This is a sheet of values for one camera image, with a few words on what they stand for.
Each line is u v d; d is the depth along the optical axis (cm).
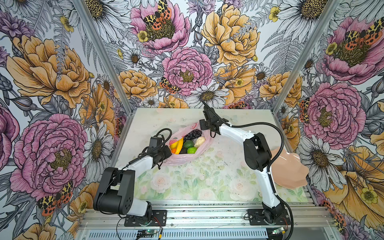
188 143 97
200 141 97
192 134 102
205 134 97
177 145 94
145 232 71
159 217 74
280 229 72
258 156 59
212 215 76
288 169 90
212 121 80
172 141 92
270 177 61
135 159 56
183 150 94
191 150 92
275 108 123
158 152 79
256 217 74
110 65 94
